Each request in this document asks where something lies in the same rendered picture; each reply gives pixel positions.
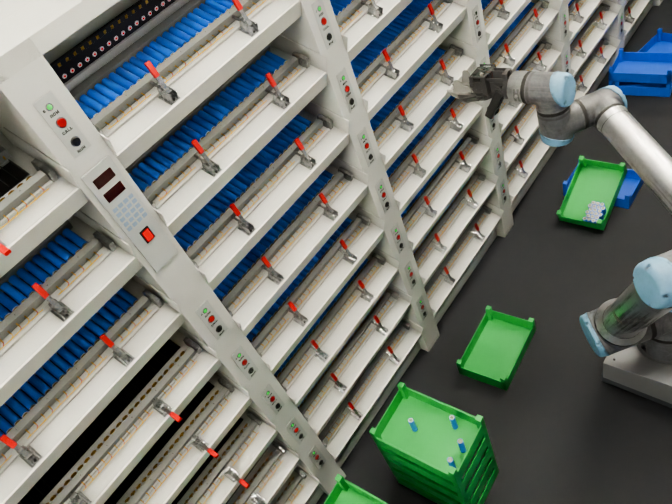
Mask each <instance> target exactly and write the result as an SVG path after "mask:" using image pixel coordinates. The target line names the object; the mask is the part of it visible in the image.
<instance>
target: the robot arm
mask: <svg viewBox="0 0 672 504"><path fill-rule="evenodd" d="M479 65H480V67H477V68H476V70H475V71H474V72H473V73H472V74H471V75H470V73H469V72H468V71H467V70H463V72H462V81H461V82H460V81H459V80H454V82H453V84H452V85H453V90H447V92H448V93H449V94H450V95H452V96H454V97H456V98H459V99H460V100H463V101H467V102H474V101H478V102H479V101H486V100H489V99H491V98H492V99H491V102H490V104H489V106H488V107H487V111H486V113H485V116H486V117H487V118H489V119H492V118H493V117H494V115H496V114H498V112H499V108H500V106H501V104H502V101H503V99H504V98H505V99H508V100H509V101H510V102H511V103H522V104H532V105H536V112H537V118H538V125H539V134H540V137H541V140H542V142H543V143H544V144H546V145H548V146H552V147H560V146H564V145H567V144H569V143H570V142H571V141H572V140H573V138H574V133H577V132H579V131H582V130H584V129H587V128H589V127H592V126H595V127H596V128H597V129H598V130H599V131H600V132H601V133H602V134H603V135H604V136H605V137H606V138H607V140H608V141H609V142H610V143H611V144H612V145H613V147H614V148H615V149H616V150H617V151H618V152H619V154H620V155H621V156H622V157H623V158H624V159H625V161H626V162H627V163H628V164H629V165H630V166H631V167H632V169H633V170H634V171H635V172H636V173H637V174H638V176H639V177H640V178H641V179H642V180H643V181H644V183H645V184H646V185H647V186H648V187H649V188H650V190H651V191H652V192H653V193H654V194H655V195H656V197H657V198H658V199H659V200H660V201H661V202H662V204H663V205H664V206H665V207H666V208H667V209H668V211H669V212H670V213H671V214H672V157H671V156H670V155H669V154H668V153H667V152H666V151H665V150H664V149H663V148H662V147H661V146H660V145H659V143H658V142H657V141H656V140H655V139H654V138H653V137H652V136H651V135H650V134H649V133H648V132H647V131H646V130H645V129H644V128H643V127H642V125H641V124H640V123H639V122H638V121H637V120H636V119H635V118H634V117H633V116H632V115H631V114H630V113H629V112H628V110H627V100H626V97H625V95H624V94H623V93H622V91H621V90H620V89H619V88H618V87H616V86H613V85H610V86H607V87H602V88H599V89H598V90H596V91H594V92H592V93H589V94H587V95H585V96H582V97H580V98H578V99H575V100H574V98H575V94H576V90H575V89H576V83H575V79H574V77H573V76H572V75H571V74H570V73H566V72H560V71H556V72H542V71H514V72H513V73H512V68H498V67H496V64H479ZM484 66H487V67H484ZM488 66H491V67H488ZM472 90H473V92H474V93H472ZM633 277H634V279H633V283H632V284H631V285H630V286H629V287H628V288H627V289H626V290H625V291H624V292H623V293H622V294H621V295H620V296H619V297H618V298H614V299H610V300H608V301H606V302H604V303H603V304H602V305H601V306H600V307H599V308H597V309H595V310H592V311H590V312H586V313H585V314H583V315H581V316H580V318H579V321H580V325H581V327H582V330H583V332H584V334H585V336H586V338H587V340H588V342H589V344H590V346H591V347H592V349H593V350H594V352H595V353H596V354H597V355H598V356H599V357H605V356H610V355H611V354H614V353H617V352H619V351H622V350H624V349H627V348H630V347H632V346H635V345H637V347H638V349H639V351H640V352H641V353H642V354H643V355H644V356H645V357H647V358H648V359H650V360H652V361H654V362H657V363H661V364H668V365H672V250H670V251H668V252H665V253H662V254H660V255H657V256H655V257H650V258H647V259H645V260H644V261H643V262H641V263H639V264H638V265H637V266H636V267H635V269H634V271H633Z"/></svg>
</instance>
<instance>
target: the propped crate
mask: <svg viewBox="0 0 672 504"><path fill-rule="evenodd" d="M578 160H579V163H578V165H577V168H576V170H575V173H574V175H573V178H572V180H571V183H570V185H569V188H568V190H567V192H566V195H565V197H564V200H563V202H562V205H561V207H560V210H557V213H556V214H557V216H558V218H559V220H560V221H564V222H569V223H573V224H577V225H582V226H586V227H590V228H595V229H599V230H603V231H604V229H605V227H606V224H607V221H608V219H609V216H610V214H611V211H612V209H613V206H614V204H615V201H616V199H617V196H618V194H619V191H620V189H621V186H622V183H623V181H624V178H625V176H626V173H627V168H626V164H625V163H622V162H621V163H620V164H614V163H608V162H602V161H596V160H589V159H585V158H584V156H579V159H578ZM592 201H595V202H600V203H604V204H605V207H606V211H607V212H606V214H605V215H604V219H603V220H601V219H598V221H597V224H594V223H590V222H585V221H583V217H586V213H585V211H586V210H589V208H588V204H591V202H592Z"/></svg>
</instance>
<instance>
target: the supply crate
mask: <svg viewBox="0 0 672 504"><path fill-rule="evenodd" d="M397 387H398V389H399V390H398V392H397V394H396V395H395V397H394V399H393V400H392V402H391V404H390V405H389V407H388V408H387V410H386V412H385V413H384V415H383V417H382V418H381V420H380V422H379V423H378V425H377V427H376V428H373V427H372V428H371V429H370V431H369V433H370V435H371V437H372V438H373V440H374V442H375V443H376V444H378V445H380V446H382V447H384V448H386V449H387V450H389V451H391V452H393V453H395V454H397V455H399V456H401V457H403V458H405V459H407V460H409V461H411V462H413V463H415V464H417V465H419V466H421V467H423V468H425V469H427V470H429V471H431V472H432V473H434V474H436V475H438V476H440V477H442V478H444V479H446V480H448V481H450V482H452V483H454V484H456V485H459V483H460V481H461V479H462V477H463V475H464V473H465V471H466V469H467V467H468V465H469V463H470V461H471V459H472V457H473V455H474V453H475V451H476V449H477V447H478V445H479V443H480V441H481V439H482V438H483V436H484V434H485V432H486V430H487V428H486V425H485V421H484V418H483V416H480V415H477V416H473V415H471V414H469V413H466V412H464V411H462V410H459V409H457V408H455V407H452V406H450V405H448V404H445V403H443V402H441V401H438V400H436V399H434V398H431V397H429V396H427V395H424V394H422V393H420V392H417V391H415V390H413V389H410V388H408V387H406V385H405V383H402V382H399V384H398V385H397ZM450 415H454V416H455V419H456V422H457V424H458V428H457V429H453V428H452V425H451V422H450V419H449V416H450ZM409 418H413V420H414V422H415V424H416V426H417V428H418V430H417V431H416V432H413V431H412V429H411V427H410V425H409V422H408V419H409ZM459 438H461V439H463V442H464V444H465V447H466V452H465V453H462V452H461V451H460V448H459V445H458V443H457V440H458V439H459ZM448 457H452V458H453V460H454V462H455V465H456V467H457V469H456V468H454V467H452V466H449V464H448V462H447V458H448Z"/></svg>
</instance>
